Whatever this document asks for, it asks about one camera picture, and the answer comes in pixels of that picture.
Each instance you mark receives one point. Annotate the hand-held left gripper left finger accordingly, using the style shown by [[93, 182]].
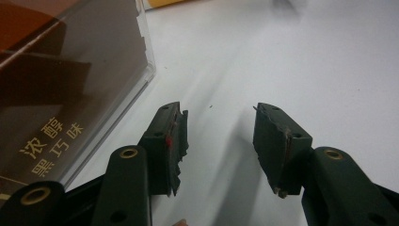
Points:
[[163, 150]]

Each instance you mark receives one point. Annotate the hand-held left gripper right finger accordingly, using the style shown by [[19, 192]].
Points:
[[279, 147]]

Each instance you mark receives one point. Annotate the clear plastic container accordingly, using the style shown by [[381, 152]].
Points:
[[147, 72]]

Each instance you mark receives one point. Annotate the brown chocolate box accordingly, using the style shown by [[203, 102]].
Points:
[[47, 94]]

